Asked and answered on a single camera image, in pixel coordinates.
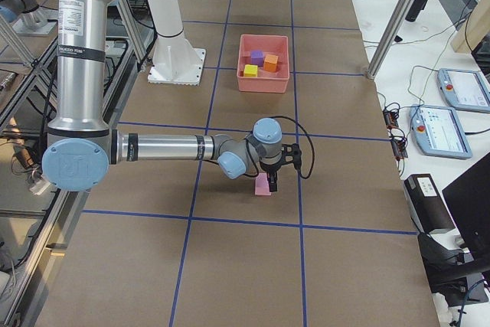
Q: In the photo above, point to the small circuit board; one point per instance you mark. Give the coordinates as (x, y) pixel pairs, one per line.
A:
(397, 136)

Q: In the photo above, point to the far teach pendant tablet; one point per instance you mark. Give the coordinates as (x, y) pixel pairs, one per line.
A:
(464, 89)

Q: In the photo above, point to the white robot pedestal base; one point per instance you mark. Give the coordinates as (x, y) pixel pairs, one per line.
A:
(174, 60)

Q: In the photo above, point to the near teach pendant tablet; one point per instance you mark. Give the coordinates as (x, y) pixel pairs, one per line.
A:
(438, 132)

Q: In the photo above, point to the black monitor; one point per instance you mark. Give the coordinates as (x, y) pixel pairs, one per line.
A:
(467, 199)

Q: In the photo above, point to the pink plastic bin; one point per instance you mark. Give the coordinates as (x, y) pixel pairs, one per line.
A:
(265, 82)

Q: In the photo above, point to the black box with label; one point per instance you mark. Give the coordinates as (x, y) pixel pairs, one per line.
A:
(426, 205)

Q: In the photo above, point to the pink foam block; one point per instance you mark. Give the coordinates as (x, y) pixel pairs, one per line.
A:
(262, 185)

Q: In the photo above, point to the orange foam block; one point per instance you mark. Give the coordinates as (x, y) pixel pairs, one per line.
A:
(271, 63)

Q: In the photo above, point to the yellow foam block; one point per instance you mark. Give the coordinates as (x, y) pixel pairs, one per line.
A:
(250, 70)

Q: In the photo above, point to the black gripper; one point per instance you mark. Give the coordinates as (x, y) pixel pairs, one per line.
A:
(269, 169)

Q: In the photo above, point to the aluminium frame post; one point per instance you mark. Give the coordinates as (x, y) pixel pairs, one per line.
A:
(400, 11)

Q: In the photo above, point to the black water bottle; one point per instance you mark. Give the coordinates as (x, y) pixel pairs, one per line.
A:
(415, 9)

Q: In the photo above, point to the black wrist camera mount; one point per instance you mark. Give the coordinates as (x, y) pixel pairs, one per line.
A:
(292, 155)

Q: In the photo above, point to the teach pendant tablet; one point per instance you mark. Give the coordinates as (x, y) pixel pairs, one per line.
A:
(438, 132)
(464, 89)

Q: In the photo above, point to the purple foam block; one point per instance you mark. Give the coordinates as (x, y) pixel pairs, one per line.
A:
(257, 58)

